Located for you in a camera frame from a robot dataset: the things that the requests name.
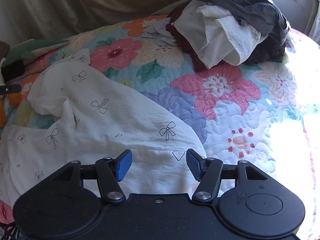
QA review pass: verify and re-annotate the dark grey garment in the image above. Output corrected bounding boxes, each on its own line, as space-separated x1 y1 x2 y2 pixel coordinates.
191 0 290 46

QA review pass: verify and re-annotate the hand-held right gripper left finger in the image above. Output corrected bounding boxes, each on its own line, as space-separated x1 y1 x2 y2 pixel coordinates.
57 149 132 204

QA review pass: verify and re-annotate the floral quilt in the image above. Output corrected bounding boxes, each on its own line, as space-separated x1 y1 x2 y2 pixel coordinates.
0 15 320 240

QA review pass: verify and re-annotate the black cable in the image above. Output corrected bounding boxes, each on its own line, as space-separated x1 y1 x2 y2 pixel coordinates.
0 220 20 240

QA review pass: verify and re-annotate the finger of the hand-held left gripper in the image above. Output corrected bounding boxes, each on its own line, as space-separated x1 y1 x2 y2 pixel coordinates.
0 84 22 96
2 60 25 83

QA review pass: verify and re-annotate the white bow-print garment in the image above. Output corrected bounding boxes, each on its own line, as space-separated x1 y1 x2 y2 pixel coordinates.
174 0 269 70
0 49 208 208

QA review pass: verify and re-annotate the beige patterned curtain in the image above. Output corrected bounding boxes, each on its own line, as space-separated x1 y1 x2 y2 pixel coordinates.
0 0 198 48

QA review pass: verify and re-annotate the light grey garment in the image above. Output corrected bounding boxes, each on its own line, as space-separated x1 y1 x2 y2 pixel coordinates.
141 25 181 47

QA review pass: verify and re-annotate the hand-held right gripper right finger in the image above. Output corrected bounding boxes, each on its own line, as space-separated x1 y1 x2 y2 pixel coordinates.
186 149 269 204

